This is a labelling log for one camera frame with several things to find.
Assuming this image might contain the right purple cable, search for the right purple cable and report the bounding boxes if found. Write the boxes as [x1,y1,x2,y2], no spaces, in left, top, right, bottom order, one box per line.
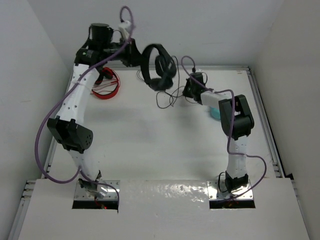
[180,55,267,201]

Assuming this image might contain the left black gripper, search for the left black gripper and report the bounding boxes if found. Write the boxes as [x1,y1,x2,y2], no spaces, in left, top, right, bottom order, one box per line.
[102,37,148,68]

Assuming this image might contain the red headphones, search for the red headphones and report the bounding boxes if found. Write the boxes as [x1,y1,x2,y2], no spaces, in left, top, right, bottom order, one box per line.
[90,67,121,100]

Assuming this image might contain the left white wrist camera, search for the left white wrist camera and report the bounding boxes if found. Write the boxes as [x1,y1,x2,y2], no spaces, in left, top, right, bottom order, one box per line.
[118,20,133,40]

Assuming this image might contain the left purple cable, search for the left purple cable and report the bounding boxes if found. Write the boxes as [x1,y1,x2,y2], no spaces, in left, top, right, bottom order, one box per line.
[34,5,137,208]

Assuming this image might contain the black wired headphones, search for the black wired headphones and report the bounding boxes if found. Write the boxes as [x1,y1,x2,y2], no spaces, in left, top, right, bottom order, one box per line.
[136,43,186,110]

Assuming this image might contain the teal cat ear headphones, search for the teal cat ear headphones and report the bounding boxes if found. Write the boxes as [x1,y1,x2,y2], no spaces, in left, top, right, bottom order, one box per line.
[209,107,221,121]

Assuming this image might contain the purple cable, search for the purple cable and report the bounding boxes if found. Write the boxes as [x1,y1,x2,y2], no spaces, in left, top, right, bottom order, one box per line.
[34,5,137,208]
[180,55,267,201]

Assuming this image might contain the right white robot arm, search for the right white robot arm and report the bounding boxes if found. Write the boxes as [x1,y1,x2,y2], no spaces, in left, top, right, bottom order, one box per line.
[183,72,255,193]

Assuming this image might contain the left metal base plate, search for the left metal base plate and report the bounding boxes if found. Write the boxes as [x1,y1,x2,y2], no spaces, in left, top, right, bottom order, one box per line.
[73,178,120,201]

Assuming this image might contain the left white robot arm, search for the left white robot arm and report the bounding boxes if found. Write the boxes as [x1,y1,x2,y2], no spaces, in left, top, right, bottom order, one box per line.
[47,20,141,199]

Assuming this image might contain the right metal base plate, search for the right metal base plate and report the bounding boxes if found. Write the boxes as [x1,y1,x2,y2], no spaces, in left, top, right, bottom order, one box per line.
[207,179,254,201]

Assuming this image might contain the metal base plate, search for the metal base plate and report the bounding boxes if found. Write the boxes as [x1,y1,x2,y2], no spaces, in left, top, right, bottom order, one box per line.
[207,179,254,201]
[73,178,120,201]

